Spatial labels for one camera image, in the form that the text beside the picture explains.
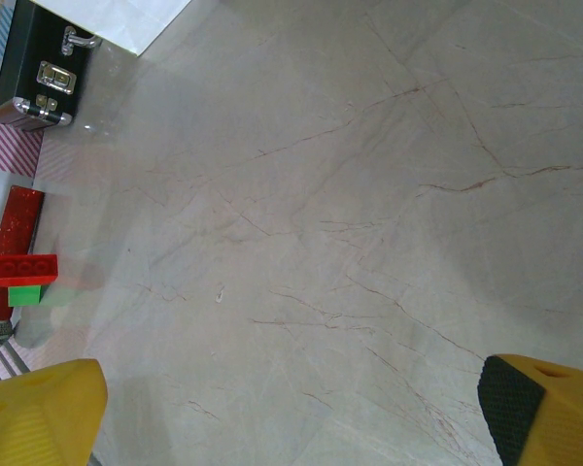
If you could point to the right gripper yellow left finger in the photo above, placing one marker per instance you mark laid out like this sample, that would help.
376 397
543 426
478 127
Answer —
39 417

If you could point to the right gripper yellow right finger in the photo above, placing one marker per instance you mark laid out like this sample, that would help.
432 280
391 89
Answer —
554 422

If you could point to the white paper takeout bag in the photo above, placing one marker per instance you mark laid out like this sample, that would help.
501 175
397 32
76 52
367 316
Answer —
126 19

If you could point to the green toy brick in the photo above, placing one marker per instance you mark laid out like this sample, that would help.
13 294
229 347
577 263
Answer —
24 296

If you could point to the red toy brick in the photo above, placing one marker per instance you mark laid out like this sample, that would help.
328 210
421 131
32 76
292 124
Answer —
24 269

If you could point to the red tube with silver cap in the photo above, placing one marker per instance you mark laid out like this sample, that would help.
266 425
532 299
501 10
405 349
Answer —
14 223

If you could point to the black hard case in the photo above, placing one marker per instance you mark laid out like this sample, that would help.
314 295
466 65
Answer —
34 58

